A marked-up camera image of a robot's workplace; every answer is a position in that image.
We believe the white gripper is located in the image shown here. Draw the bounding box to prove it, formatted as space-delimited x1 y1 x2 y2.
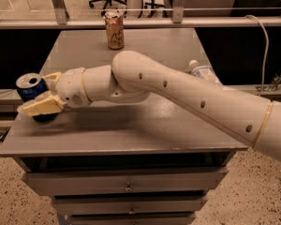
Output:
18 67 91 117

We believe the blue pepsi can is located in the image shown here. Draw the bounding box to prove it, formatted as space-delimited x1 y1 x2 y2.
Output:
15 72 59 124

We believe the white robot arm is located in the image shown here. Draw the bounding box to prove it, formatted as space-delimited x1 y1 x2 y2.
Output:
20 51 281 162

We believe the gold soda can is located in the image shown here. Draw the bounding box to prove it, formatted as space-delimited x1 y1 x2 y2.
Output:
105 11 125 50

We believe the grey metal railing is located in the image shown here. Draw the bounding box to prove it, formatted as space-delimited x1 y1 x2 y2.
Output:
0 0 281 29

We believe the grey drawer cabinet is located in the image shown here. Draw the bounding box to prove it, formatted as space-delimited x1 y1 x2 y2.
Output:
0 27 249 225

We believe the clear plastic water bottle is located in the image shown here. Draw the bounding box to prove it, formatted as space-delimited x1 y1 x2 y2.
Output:
185 60 221 84

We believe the white cable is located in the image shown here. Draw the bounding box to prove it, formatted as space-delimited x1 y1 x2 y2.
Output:
244 14 270 96

